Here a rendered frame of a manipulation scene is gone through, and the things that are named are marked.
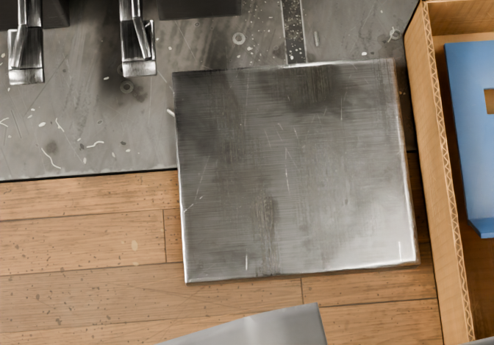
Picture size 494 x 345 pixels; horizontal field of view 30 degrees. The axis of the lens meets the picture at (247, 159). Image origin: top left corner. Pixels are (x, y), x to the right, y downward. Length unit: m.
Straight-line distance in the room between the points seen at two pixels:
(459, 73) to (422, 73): 0.04
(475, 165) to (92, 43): 0.31
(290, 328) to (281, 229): 0.38
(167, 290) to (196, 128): 0.12
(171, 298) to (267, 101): 0.16
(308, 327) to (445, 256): 0.37
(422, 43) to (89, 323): 0.31
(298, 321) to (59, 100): 0.46
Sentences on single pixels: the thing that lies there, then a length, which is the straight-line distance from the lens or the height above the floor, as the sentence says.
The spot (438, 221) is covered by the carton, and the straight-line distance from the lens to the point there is 0.67.
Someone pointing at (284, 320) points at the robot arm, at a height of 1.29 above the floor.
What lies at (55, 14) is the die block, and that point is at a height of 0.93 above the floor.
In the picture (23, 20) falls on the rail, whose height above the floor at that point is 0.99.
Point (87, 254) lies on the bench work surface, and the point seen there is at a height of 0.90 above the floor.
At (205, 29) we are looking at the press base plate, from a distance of 0.73.
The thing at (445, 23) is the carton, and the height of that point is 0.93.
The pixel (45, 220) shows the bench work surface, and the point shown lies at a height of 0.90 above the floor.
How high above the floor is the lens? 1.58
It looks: 75 degrees down
